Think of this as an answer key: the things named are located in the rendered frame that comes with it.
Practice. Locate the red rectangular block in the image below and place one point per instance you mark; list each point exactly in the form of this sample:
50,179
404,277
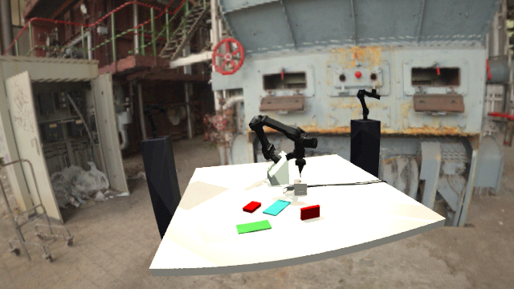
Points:
309,212
252,206

